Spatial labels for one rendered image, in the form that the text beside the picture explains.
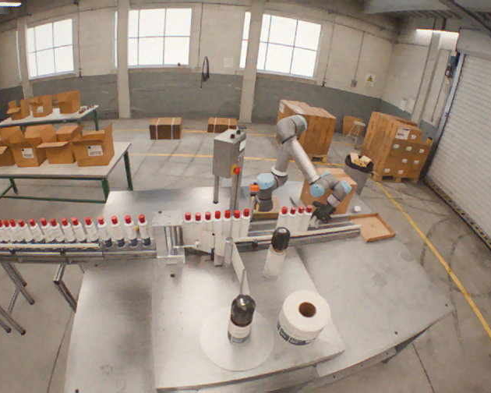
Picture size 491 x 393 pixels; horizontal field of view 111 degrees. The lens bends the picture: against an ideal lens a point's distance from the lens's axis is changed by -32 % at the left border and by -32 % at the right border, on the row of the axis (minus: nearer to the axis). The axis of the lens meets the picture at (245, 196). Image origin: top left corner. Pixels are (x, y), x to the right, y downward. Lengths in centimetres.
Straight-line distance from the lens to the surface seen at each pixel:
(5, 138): 365
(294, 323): 101
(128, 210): 181
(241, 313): 83
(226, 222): 133
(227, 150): 114
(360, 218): 203
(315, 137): 474
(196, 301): 118
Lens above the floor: 188
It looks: 33 degrees down
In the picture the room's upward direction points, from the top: 7 degrees clockwise
